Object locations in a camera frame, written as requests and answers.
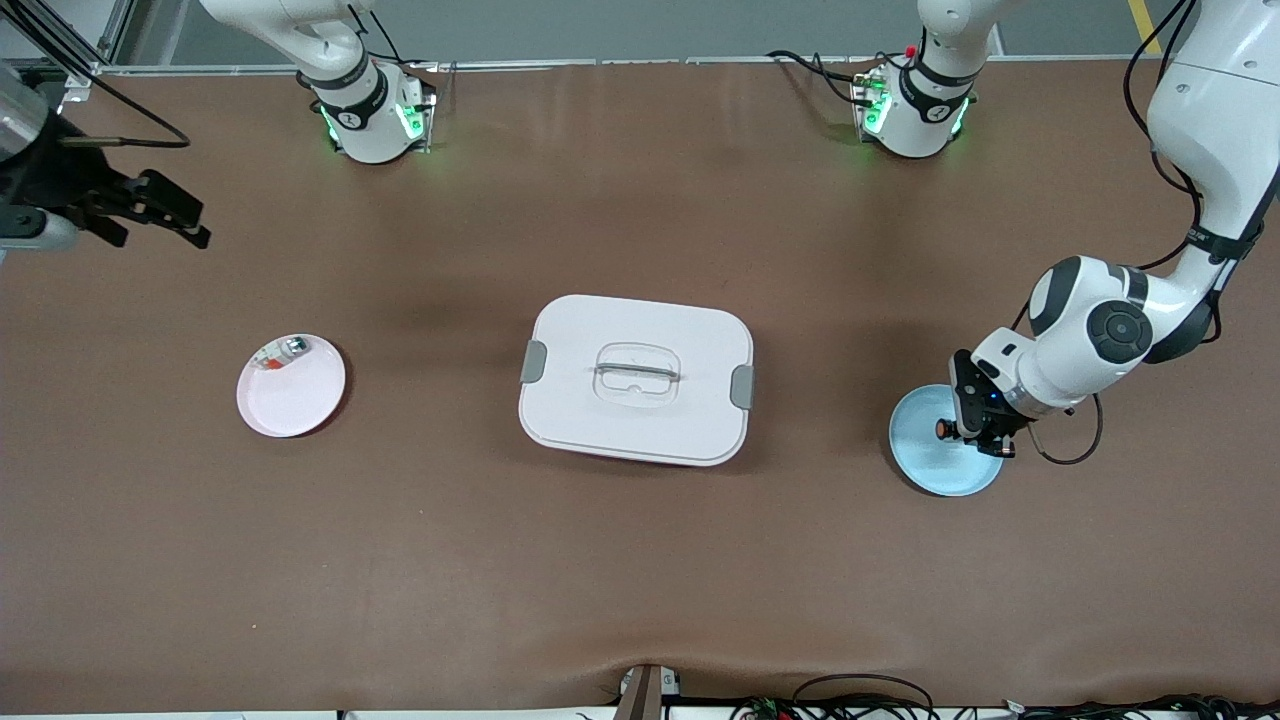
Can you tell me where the round light blue plate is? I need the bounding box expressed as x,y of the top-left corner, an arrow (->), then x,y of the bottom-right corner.
888,384 -> 1005,498

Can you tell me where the black looped cable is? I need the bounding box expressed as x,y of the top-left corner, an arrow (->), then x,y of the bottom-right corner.
792,673 -> 937,720

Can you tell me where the round pink plate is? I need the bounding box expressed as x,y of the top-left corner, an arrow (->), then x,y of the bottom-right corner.
236,333 -> 347,439

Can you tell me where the aluminium frame profile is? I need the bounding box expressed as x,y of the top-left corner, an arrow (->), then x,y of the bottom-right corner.
0,0 -> 136,101

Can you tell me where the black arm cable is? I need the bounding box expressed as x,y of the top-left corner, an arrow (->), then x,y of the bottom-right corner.
1012,0 -> 1226,467
0,0 -> 192,150

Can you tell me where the white and green switch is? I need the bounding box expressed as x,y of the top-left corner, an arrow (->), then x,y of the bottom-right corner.
250,336 -> 313,374

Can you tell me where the white lidded storage box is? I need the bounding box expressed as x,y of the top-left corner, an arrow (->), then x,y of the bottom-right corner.
518,294 -> 756,468

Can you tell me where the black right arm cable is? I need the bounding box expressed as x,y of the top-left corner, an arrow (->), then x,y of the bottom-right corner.
0,0 -> 192,150

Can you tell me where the black cable bundle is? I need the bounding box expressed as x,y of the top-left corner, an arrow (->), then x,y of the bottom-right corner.
1000,693 -> 1280,720

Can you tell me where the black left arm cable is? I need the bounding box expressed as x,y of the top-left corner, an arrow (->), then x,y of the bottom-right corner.
1012,0 -> 1226,467

